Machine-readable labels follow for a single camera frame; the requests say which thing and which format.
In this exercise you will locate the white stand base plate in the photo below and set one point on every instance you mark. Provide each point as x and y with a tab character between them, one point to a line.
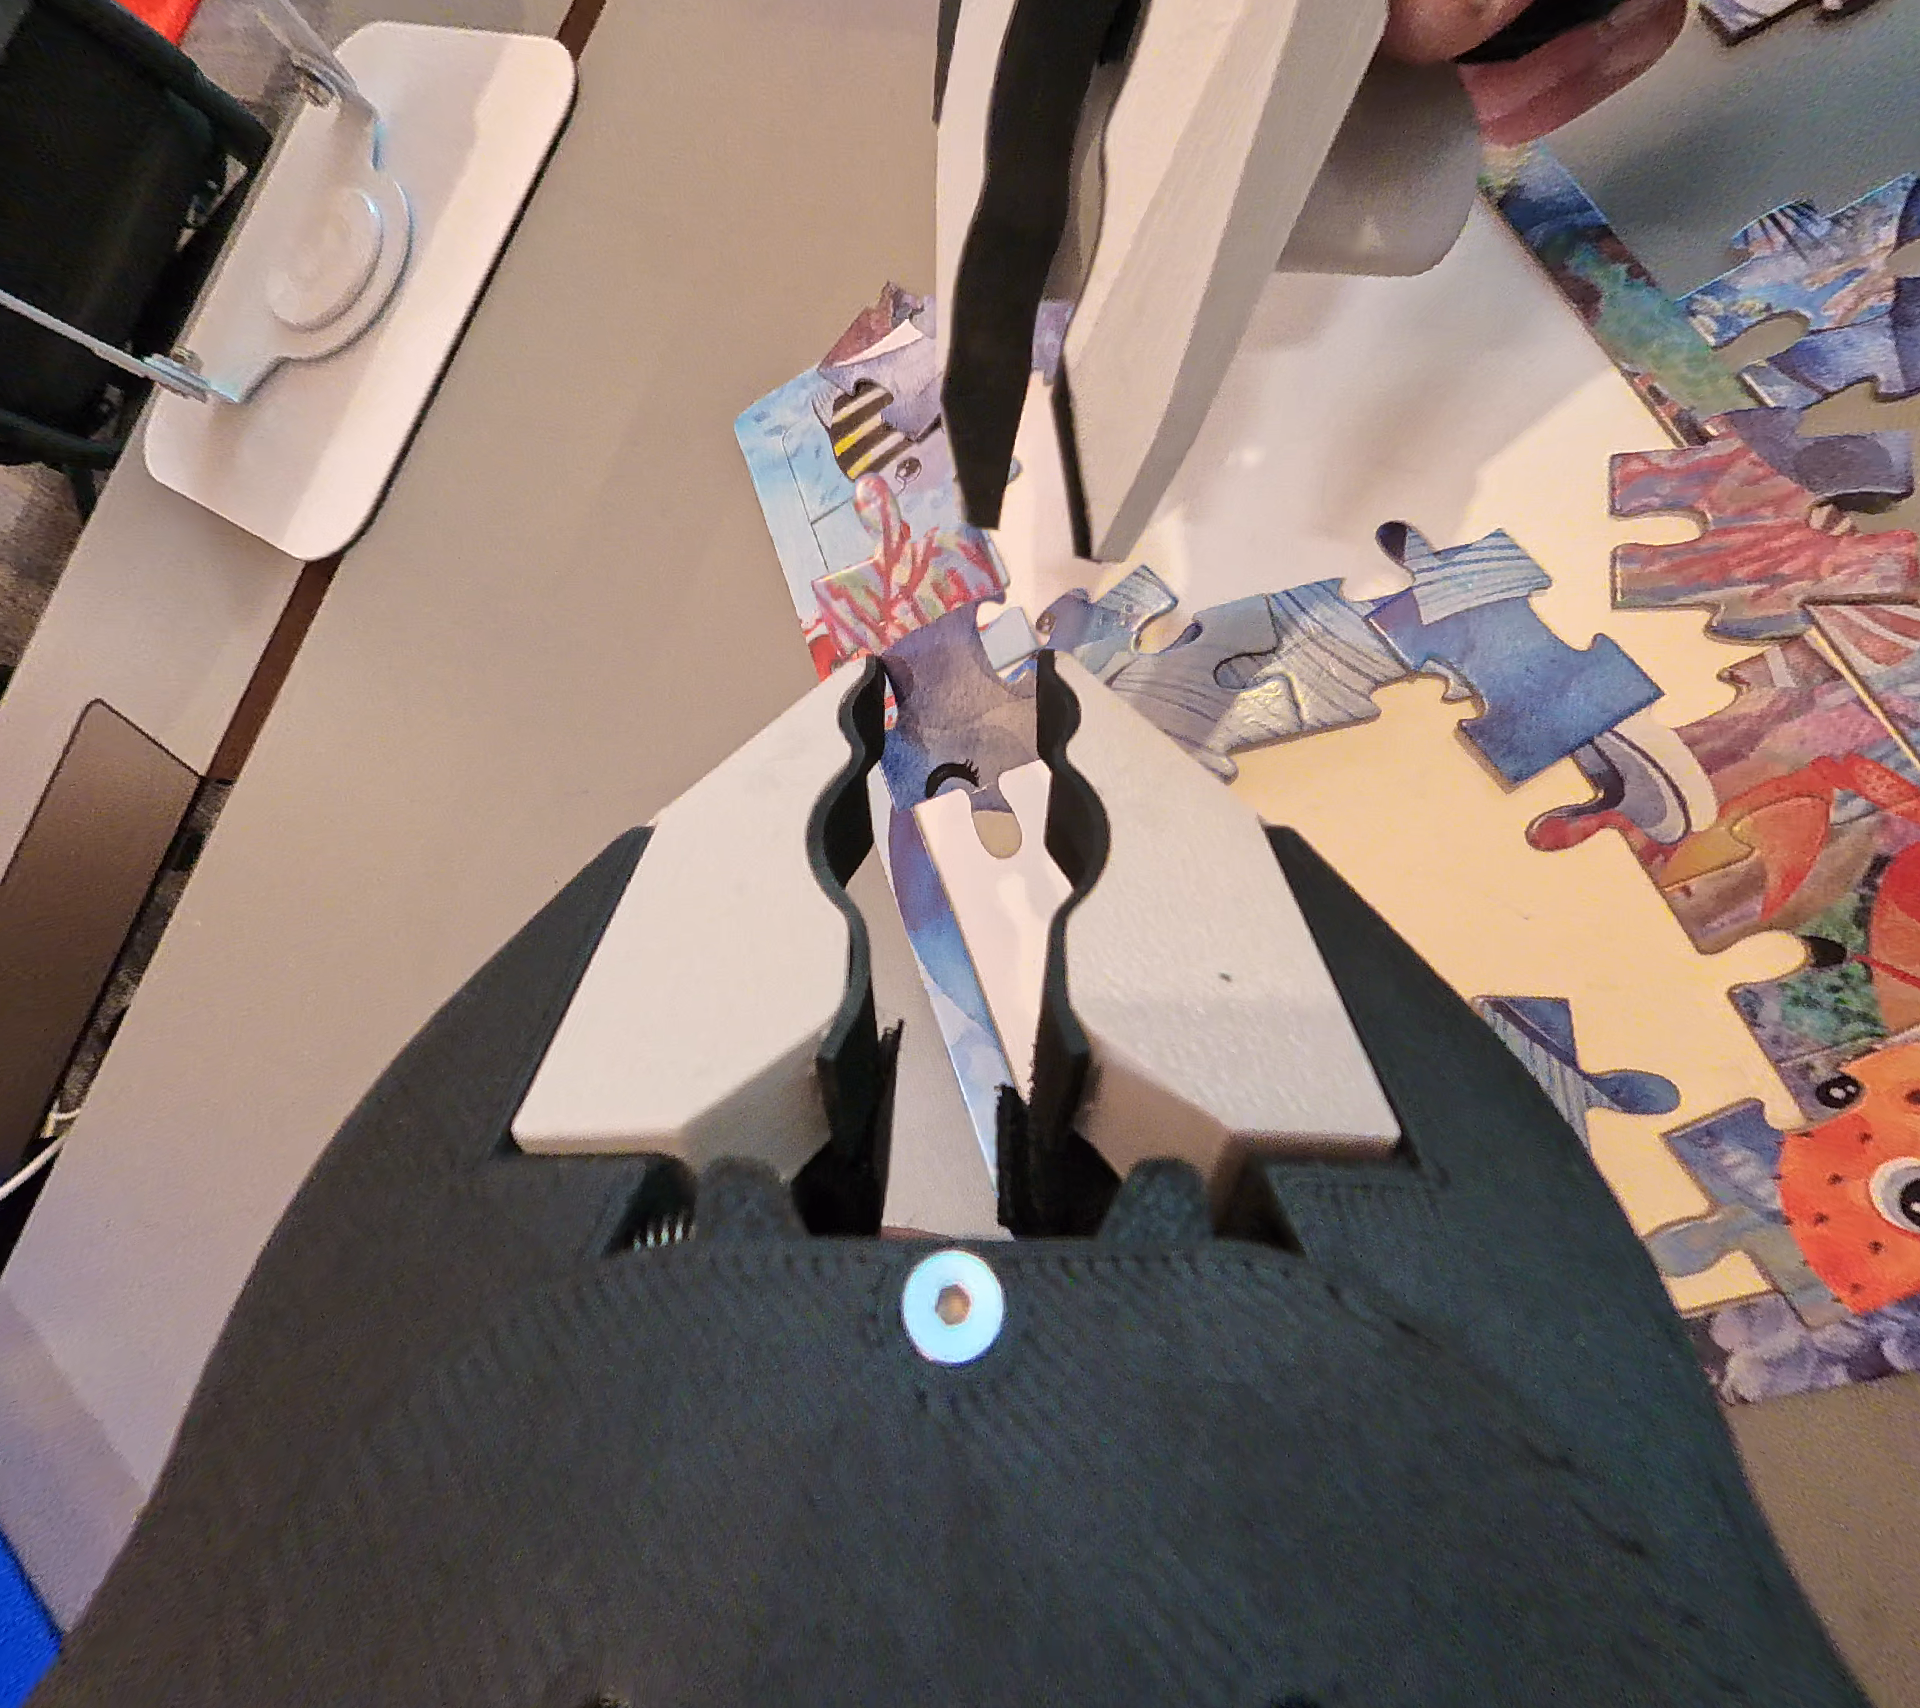
451	238

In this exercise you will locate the brown flat panel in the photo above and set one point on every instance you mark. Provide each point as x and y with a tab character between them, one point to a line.
74	928

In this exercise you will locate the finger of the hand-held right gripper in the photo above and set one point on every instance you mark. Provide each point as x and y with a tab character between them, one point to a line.
990	13
1231	163

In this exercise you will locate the striped purple puzzle piece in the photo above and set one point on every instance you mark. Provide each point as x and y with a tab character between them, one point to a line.
915	389

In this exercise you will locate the striped dark blue puzzle piece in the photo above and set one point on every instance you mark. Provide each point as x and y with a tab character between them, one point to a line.
1320	650

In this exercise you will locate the orange crab puzzle piece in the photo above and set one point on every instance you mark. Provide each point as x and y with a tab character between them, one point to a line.
1898	973

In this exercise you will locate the grey brown triangle puzzle piece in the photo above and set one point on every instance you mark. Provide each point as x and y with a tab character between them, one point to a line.
884	336

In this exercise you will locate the sea print puzzle tray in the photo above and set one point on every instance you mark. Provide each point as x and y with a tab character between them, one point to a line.
1424	419

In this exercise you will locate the black box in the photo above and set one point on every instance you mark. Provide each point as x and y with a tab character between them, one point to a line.
105	178

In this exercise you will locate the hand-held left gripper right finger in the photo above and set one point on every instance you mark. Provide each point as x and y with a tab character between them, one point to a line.
1214	959

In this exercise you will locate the striped puzzle piece with tail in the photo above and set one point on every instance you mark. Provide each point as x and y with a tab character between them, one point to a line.
1561	1063

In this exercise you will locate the pale striped puzzle piece with fin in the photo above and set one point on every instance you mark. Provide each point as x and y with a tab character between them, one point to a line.
1184	702

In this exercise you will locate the red striped shell puzzle piece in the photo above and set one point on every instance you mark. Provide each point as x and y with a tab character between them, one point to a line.
1754	538

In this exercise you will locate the orange puffer fish puzzle piece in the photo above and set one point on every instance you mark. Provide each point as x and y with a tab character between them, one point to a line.
1860	1183

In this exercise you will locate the whale eye puzzle piece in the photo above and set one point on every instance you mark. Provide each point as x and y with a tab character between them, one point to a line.
960	719

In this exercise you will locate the blue watercolour puzzle piece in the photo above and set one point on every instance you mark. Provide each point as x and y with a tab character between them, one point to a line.
1531	672

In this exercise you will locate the striped fish puzzle piece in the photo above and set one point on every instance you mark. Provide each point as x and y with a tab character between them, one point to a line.
863	433

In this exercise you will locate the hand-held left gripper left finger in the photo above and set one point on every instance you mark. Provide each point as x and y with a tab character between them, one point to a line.
705	928

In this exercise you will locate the blue object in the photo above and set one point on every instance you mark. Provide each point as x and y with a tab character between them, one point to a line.
23	1610

